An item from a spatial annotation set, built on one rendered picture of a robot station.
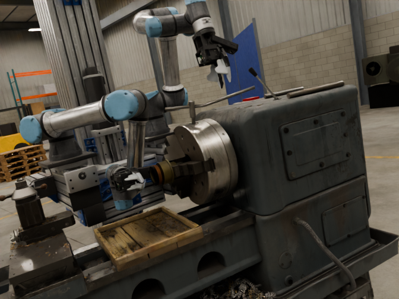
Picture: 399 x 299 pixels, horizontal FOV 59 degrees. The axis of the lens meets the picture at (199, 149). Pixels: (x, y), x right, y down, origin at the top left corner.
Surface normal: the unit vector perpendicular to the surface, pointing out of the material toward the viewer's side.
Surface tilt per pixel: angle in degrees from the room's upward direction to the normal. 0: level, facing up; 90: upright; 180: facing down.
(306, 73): 90
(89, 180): 90
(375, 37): 90
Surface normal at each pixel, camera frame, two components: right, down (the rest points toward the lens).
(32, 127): -0.35, 0.23
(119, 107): -0.10, 0.18
